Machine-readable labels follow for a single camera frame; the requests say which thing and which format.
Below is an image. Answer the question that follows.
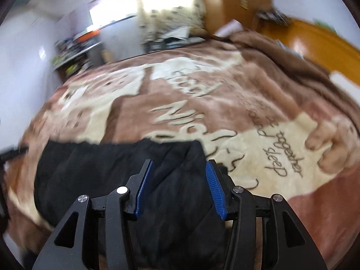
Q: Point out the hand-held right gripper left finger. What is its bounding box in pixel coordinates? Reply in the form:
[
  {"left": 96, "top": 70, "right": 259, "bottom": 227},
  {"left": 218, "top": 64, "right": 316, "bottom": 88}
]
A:
[{"left": 32, "top": 160, "right": 155, "bottom": 270}]

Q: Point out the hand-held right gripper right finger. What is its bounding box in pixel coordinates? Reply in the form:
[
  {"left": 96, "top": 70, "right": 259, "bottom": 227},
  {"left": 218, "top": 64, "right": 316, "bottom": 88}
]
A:
[{"left": 206, "top": 160, "right": 328, "bottom": 270}]

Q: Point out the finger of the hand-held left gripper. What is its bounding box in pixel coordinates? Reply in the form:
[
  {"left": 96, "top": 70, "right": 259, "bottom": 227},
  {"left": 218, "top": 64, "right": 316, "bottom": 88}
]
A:
[{"left": 0, "top": 145, "right": 30, "bottom": 162}]

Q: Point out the large black garment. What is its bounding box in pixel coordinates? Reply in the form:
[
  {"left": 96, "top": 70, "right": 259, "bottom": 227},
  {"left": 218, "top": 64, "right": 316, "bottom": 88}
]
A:
[{"left": 34, "top": 139, "right": 234, "bottom": 268}]

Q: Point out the brown printed blanket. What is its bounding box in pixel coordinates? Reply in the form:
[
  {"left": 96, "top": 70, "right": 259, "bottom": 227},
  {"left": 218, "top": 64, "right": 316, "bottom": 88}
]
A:
[{"left": 6, "top": 31, "right": 360, "bottom": 270}]

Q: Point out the bright window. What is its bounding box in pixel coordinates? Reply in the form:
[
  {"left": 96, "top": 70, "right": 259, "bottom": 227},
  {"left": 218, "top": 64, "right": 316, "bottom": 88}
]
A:
[{"left": 89, "top": 0, "right": 139, "bottom": 32}]

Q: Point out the white pillow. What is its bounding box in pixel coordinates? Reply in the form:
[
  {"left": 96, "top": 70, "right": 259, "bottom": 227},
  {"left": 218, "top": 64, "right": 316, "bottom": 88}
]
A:
[{"left": 328, "top": 72, "right": 360, "bottom": 91}]

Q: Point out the patterned curtain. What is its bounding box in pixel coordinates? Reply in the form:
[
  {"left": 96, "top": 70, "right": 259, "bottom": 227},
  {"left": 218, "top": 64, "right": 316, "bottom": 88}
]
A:
[{"left": 136, "top": 0, "right": 206, "bottom": 44}]

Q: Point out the wooden headboard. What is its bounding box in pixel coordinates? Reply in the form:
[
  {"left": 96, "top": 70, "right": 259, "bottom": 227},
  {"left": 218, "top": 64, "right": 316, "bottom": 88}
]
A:
[{"left": 253, "top": 17, "right": 360, "bottom": 86}]

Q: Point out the cluttered bedside shelf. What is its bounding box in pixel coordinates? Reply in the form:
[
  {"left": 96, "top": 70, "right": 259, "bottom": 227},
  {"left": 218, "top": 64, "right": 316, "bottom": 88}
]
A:
[{"left": 256, "top": 8, "right": 291, "bottom": 25}]

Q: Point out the wooden wardrobe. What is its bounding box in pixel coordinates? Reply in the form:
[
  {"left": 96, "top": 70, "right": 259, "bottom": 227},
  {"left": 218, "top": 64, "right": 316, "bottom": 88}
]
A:
[{"left": 199, "top": 0, "right": 273, "bottom": 36}]

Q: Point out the cluttered wall shelf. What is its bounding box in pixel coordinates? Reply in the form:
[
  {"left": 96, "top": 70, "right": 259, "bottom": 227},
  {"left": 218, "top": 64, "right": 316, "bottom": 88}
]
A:
[{"left": 51, "top": 29, "right": 105, "bottom": 75}]

